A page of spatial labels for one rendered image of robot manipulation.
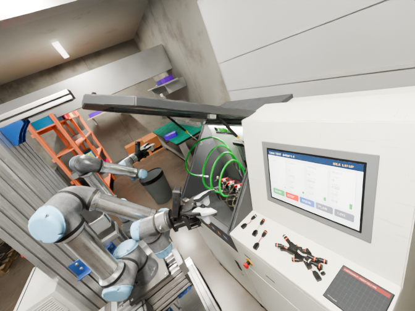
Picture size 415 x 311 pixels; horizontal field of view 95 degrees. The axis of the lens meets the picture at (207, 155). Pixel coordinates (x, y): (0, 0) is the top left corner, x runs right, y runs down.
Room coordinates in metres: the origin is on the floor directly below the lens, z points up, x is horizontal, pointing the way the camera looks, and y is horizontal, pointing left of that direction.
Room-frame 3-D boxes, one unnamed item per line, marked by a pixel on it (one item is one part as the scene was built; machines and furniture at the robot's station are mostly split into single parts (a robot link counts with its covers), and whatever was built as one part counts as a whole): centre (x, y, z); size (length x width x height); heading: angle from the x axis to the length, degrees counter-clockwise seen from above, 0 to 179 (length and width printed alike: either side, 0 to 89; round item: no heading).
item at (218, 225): (1.17, 0.21, 0.87); 0.62 x 0.04 x 0.16; 26
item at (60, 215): (0.65, 0.60, 1.41); 0.15 x 0.12 x 0.55; 173
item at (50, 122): (5.24, 3.01, 1.12); 2.52 x 0.66 x 2.25; 19
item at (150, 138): (6.49, 1.82, 0.24); 1.33 x 0.93 x 0.48; 109
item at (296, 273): (0.58, -0.18, 0.96); 0.70 x 0.22 x 0.03; 26
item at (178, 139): (4.93, 0.48, 0.42); 2.34 x 0.94 x 0.85; 19
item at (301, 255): (0.55, -0.20, 1.01); 0.23 x 0.11 x 0.06; 26
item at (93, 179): (1.34, 0.83, 1.41); 0.15 x 0.12 x 0.55; 45
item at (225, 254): (1.16, 0.23, 0.44); 0.65 x 0.02 x 0.68; 26
